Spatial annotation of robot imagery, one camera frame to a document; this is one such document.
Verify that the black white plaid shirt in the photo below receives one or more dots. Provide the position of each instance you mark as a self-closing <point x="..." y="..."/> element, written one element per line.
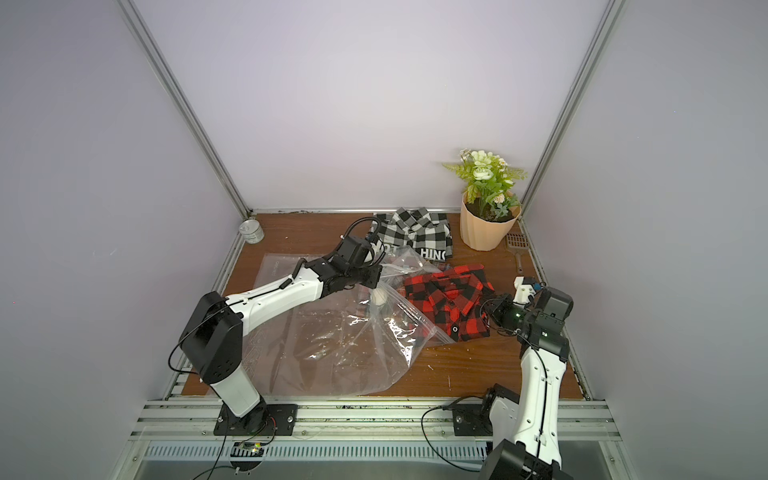
<point x="428" y="233"/>

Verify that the small metal can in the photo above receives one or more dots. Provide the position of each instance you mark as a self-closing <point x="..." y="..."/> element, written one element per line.
<point x="251" y="231"/>

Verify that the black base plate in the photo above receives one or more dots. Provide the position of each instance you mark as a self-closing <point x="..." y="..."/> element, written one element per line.
<point x="471" y="420"/>
<point x="265" y="419"/>

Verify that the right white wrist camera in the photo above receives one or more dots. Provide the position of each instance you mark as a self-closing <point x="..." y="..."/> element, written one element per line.
<point x="525" y="289"/>

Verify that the peach flower pot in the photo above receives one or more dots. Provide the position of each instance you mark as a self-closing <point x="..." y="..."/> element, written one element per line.
<point x="481" y="235"/>

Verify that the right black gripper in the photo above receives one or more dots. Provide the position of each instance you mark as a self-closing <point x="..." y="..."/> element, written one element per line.
<point x="501" y="309"/>

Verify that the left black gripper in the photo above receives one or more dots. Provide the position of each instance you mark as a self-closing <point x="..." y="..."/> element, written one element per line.
<point x="375" y="270"/>

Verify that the clear plastic vacuum bag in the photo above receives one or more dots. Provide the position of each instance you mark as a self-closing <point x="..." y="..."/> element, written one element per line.
<point x="355" y="342"/>

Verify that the green artificial plant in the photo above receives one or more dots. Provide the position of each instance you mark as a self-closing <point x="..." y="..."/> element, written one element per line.
<point x="489" y="182"/>

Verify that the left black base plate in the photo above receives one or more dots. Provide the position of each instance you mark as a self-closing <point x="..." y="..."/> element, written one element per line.
<point x="265" y="419"/>

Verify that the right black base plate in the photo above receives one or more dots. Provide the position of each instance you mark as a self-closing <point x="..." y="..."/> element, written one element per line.
<point x="471" y="420"/>

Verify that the red black plaid shirt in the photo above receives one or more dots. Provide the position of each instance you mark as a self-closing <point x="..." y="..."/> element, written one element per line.
<point x="453" y="300"/>

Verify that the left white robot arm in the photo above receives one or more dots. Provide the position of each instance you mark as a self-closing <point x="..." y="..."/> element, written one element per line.
<point x="213" y="337"/>

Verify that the left circuit board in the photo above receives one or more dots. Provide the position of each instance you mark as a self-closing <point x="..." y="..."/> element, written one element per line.
<point x="246" y="456"/>

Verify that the aluminium mounting rail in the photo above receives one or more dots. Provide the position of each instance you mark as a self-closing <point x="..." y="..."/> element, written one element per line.
<point x="349" y="428"/>

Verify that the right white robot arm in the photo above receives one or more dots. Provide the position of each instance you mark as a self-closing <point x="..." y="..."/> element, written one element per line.
<point x="524" y="424"/>

